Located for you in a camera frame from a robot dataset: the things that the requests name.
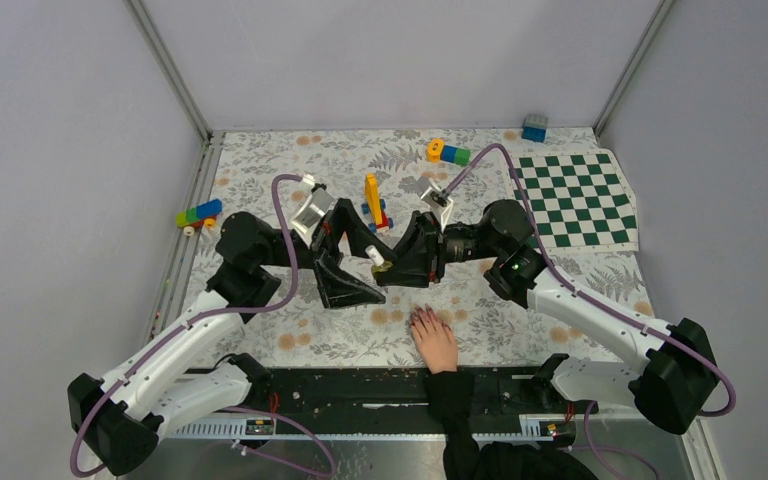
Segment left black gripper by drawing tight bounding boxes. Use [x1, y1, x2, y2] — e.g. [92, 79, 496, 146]
[261, 201, 399, 308]

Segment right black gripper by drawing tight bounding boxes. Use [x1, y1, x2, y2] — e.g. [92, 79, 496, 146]
[374, 209, 504, 288]

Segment yellow nail polish bottle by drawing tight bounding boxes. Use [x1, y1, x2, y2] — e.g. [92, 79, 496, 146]
[365, 245, 393, 274]

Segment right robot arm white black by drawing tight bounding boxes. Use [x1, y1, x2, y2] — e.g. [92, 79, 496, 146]
[363, 200, 723, 435]

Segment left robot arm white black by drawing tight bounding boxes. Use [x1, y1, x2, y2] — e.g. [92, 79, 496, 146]
[67, 199, 396, 478]

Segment black sleeved forearm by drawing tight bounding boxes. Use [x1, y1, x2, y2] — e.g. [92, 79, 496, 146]
[424, 372, 595, 479]

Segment person's hand dark nails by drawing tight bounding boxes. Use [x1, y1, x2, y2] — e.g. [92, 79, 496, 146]
[410, 305, 458, 374]

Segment yellow red toy block car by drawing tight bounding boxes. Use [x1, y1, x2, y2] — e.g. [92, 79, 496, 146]
[361, 173, 394, 233]

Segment orange blue green block row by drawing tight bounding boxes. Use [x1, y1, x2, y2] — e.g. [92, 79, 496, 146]
[426, 138, 471, 167]

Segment green blue block stack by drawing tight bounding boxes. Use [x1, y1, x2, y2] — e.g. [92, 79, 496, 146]
[174, 199, 223, 237]

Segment green white checkerboard mat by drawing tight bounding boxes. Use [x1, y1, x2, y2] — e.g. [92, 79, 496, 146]
[512, 149, 639, 253]

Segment grey blue lego bricks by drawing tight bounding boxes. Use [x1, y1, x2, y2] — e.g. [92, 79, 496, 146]
[521, 113, 549, 143]

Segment floral patterned table cloth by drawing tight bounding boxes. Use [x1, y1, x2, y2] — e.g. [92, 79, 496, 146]
[196, 128, 652, 368]

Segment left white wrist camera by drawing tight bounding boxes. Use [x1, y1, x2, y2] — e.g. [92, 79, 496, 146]
[290, 174, 336, 246]

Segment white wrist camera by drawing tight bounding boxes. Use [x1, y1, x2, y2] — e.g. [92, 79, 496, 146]
[417, 177, 454, 230]
[290, 174, 336, 246]

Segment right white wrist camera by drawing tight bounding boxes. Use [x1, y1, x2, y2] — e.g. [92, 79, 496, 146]
[417, 177, 454, 230]

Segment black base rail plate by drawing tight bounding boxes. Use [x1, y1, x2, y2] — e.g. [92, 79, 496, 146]
[206, 364, 597, 439]

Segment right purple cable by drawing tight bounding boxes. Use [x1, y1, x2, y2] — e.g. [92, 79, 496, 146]
[443, 142, 738, 419]

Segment purple cable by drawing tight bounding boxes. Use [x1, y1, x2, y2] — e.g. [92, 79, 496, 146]
[69, 173, 306, 480]
[443, 142, 738, 419]

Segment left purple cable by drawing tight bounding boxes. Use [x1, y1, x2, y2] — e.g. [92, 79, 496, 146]
[69, 173, 306, 480]

